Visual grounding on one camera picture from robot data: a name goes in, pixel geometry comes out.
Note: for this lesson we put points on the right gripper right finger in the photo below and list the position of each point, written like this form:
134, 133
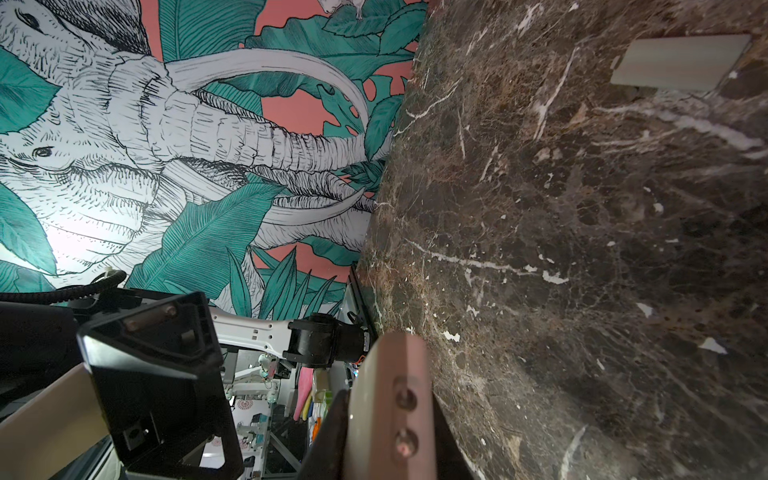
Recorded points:
450, 461

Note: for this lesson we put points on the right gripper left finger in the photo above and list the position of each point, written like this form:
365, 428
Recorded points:
324, 460

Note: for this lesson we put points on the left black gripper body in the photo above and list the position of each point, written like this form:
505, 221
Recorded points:
155, 364

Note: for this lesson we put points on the white AC remote control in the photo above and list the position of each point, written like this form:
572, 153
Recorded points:
390, 432

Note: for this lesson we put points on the remote battery cover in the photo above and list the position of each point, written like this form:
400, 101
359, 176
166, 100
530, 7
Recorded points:
697, 63

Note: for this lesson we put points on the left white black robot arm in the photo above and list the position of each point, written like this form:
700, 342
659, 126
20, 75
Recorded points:
39, 335

